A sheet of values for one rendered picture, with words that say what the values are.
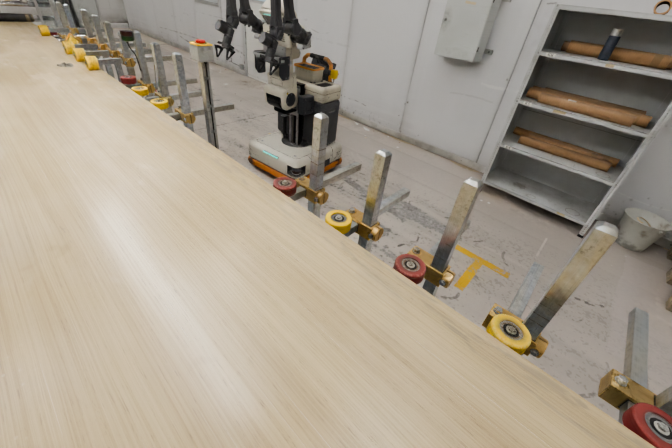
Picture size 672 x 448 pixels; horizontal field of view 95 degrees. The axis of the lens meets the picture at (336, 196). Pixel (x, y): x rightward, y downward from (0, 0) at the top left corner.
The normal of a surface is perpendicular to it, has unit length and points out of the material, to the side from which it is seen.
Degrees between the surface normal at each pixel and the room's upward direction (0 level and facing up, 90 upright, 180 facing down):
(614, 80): 90
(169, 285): 0
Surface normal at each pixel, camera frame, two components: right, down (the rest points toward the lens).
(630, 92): -0.68, 0.35
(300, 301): 0.11, -0.83
